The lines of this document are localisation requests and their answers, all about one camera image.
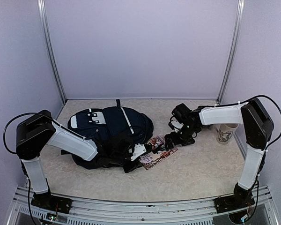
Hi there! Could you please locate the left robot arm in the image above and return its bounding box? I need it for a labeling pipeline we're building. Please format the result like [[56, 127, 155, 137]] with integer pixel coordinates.
[[15, 106, 154, 214]]

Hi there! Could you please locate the left aluminium frame post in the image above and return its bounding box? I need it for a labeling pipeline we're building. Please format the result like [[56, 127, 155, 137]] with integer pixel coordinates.
[[37, 0, 67, 105]]

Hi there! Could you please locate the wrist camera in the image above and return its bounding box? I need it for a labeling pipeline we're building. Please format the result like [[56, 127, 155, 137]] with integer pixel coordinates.
[[130, 144, 147, 161], [169, 116, 183, 133]]

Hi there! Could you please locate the front aluminium rail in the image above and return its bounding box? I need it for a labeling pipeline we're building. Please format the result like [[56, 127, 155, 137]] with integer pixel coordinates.
[[4, 186, 281, 225]]

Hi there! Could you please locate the right aluminium frame post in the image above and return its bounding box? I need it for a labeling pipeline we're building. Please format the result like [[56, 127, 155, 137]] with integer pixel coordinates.
[[216, 0, 245, 103]]

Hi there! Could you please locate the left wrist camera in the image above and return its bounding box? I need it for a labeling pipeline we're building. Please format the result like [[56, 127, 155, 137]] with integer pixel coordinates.
[[130, 144, 147, 161]]

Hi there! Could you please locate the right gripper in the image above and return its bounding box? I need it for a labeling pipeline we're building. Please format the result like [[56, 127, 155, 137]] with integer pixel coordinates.
[[164, 123, 199, 150]]

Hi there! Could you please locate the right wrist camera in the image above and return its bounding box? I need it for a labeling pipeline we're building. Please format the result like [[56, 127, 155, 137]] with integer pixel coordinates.
[[169, 116, 183, 133]]

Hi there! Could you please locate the illustrated floral cover book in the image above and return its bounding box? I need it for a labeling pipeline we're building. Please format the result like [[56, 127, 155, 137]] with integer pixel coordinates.
[[139, 135, 178, 171]]

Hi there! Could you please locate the aluminium frame post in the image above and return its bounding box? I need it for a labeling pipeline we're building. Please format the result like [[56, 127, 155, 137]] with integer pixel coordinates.
[[37, 0, 67, 105], [216, 0, 245, 103]]

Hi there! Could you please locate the navy blue backpack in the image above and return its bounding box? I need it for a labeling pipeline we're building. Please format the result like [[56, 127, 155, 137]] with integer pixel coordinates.
[[67, 100, 154, 170]]

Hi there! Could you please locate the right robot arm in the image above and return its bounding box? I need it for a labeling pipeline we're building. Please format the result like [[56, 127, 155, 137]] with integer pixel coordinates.
[[165, 95, 281, 213]]

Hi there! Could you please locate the white patterned mug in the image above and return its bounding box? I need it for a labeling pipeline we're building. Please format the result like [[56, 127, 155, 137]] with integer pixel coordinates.
[[216, 124, 239, 145]]

